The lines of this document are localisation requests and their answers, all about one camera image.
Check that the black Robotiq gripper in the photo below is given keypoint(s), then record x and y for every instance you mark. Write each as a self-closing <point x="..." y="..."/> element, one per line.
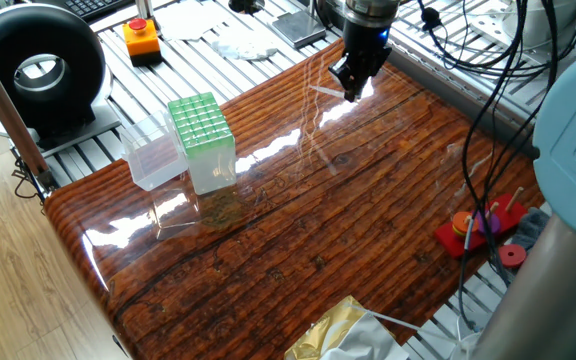
<point x="365" y="45"/>

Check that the clear large pipette tip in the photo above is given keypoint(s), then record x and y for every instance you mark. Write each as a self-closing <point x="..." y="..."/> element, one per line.
<point x="325" y="91"/>

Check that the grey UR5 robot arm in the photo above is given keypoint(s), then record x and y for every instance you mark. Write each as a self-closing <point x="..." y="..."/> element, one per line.
<point x="568" y="200"/>

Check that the green pipette tip rack box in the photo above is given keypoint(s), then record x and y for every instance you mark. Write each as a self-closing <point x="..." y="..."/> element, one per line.
<point x="200" y="125"/>

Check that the grey rectangular metal plate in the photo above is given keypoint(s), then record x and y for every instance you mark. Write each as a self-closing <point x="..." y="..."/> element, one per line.
<point x="298" y="29"/>

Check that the clear crumpled plastic bag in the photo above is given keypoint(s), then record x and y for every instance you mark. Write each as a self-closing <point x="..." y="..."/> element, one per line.
<point x="243" y="47"/>

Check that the perforated aluminium plate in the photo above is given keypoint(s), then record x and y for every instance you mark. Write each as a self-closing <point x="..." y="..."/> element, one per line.
<point x="490" y="27"/>

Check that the glossy wood-grain board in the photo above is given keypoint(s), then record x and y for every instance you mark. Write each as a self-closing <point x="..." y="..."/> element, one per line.
<point x="293" y="225"/>

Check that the white paper sheet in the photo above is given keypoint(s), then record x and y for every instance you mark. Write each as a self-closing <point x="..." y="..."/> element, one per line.
<point x="188" y="20"/>

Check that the red wooden peg toy base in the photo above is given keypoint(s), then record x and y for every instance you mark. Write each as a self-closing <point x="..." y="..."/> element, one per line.
<point x="450" y="242"/>

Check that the yellow emergency stop button box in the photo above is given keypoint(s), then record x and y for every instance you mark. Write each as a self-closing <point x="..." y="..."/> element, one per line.
<point x="142" y="42"/>

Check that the clear plastic box lid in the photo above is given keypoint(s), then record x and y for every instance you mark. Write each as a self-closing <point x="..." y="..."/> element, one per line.
<point x="153" y="160"/>

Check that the gold tissue pack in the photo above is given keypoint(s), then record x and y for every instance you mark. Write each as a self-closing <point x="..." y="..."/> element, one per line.
<point x="328" y="330"/>

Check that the black keyboard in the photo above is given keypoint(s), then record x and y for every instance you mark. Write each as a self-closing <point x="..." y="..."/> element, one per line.
<point x="93" y="7"/>

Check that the brown metal pole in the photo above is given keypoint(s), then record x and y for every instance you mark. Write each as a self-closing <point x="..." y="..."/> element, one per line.
<point x="3" y="105"/>

